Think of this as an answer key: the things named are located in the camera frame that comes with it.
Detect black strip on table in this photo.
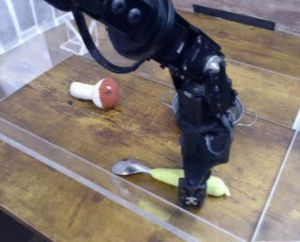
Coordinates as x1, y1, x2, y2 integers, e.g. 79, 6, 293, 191
193, 4, 275, 30

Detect green handled metal spoon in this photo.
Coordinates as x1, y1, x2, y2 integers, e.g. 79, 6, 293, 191
110, 158, 230, 197

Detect clear acrylic triangle stand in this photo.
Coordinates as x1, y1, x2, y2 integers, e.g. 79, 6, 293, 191
59, 20, 99, 56

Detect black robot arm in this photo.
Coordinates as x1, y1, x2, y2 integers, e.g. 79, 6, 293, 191
44, 0, 237, 207

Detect small steel pot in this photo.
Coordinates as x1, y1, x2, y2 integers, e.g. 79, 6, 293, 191
159, 91, 258, 127

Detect toy mushroom brown cap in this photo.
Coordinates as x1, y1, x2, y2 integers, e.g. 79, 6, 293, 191
68, 77, 122, 111

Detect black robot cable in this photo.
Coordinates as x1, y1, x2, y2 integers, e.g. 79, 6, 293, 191
71, 9, 147, 75

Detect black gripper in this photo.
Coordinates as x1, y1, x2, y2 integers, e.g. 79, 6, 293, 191
176, 120, 234, 208

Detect clear acrylic front barrier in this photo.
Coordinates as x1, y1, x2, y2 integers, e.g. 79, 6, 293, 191
0, 117, 243, 242

